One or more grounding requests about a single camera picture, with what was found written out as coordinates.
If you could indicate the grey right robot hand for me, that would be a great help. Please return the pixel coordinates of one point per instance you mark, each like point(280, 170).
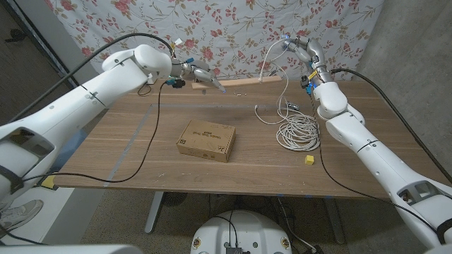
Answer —
point(314, 53)

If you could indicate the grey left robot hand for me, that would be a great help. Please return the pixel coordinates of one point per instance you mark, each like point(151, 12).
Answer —
point(197, 70)

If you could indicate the wooden bar with metal brackets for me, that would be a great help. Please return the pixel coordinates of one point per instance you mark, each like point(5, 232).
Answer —
point(243, 82)

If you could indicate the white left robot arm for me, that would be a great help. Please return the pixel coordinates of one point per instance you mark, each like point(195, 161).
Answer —
point(77, 106)

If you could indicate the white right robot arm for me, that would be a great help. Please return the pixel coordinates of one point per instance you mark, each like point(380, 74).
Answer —
point(374, 155)

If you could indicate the small silver toy car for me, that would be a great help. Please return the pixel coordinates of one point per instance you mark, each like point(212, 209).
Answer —
point(292, 105)

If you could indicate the brown cardboard package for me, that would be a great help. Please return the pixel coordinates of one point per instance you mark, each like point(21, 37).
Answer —
point(206, 141)

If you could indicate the small yellow block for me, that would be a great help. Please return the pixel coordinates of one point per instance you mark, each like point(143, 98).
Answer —
point(309, 160)

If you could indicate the white power strip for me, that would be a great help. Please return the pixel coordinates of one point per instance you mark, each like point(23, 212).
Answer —
point(152, 80)

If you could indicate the floral backdrop cloth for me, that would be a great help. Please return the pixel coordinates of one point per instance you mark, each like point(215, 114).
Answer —
point(229, 28)

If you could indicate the black round fan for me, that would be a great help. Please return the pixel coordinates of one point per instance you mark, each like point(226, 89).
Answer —
point(174, 199)

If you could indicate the white table leg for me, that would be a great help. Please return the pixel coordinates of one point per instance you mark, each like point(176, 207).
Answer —
point(153, 215)
point(335, 222)

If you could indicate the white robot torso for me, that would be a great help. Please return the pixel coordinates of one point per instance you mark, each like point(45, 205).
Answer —
point(243, 233)

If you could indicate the yellow black pad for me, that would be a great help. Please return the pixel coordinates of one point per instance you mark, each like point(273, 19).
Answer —
point(48, 181)

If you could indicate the grey sneaker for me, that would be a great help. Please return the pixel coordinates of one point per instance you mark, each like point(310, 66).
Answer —
point(21, 215)

